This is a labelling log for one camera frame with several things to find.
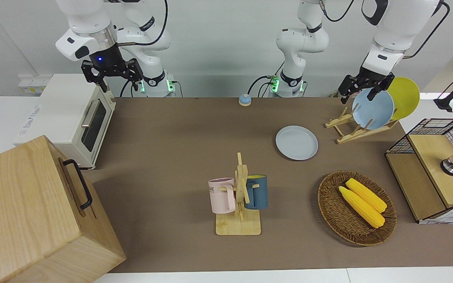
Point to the small blue dome bell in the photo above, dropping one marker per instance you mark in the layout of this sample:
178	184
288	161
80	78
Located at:
244	100

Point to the wooden plate rack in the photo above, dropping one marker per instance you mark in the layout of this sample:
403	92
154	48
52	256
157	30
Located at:
352	133

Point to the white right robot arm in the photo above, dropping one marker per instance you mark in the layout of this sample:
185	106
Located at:
85	17

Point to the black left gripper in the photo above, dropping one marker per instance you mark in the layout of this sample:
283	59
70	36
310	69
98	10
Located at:
368	80

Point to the yellow corn cob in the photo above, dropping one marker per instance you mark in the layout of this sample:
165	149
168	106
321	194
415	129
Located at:
360	207
368	194

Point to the yellow plate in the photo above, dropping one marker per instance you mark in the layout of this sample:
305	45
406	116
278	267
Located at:
405	98

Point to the brown table mat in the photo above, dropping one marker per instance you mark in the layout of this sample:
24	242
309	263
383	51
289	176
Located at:
171	157

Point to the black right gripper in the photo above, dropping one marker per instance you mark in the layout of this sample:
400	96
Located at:
108	63

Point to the white toaster oven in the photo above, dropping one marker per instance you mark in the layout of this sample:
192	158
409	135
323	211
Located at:
65	114

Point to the gray plate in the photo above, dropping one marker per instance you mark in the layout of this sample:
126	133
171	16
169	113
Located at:
297	142

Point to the white wall socket strip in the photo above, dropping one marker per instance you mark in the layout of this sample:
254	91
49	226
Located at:
32	84

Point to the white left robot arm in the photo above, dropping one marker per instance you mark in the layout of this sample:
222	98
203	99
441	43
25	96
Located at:
395	23

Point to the light blue plate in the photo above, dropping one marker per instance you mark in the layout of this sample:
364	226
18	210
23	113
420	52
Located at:
374	114

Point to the brown wicker basket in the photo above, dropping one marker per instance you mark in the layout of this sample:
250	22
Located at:
340	216

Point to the dark blue mug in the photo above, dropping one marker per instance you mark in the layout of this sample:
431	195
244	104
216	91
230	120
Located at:
258	194

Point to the wooden mug tree stand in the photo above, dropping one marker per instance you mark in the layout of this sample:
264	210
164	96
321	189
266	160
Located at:
240	224

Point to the pink mug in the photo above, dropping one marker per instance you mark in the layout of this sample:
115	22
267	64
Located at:
220	196

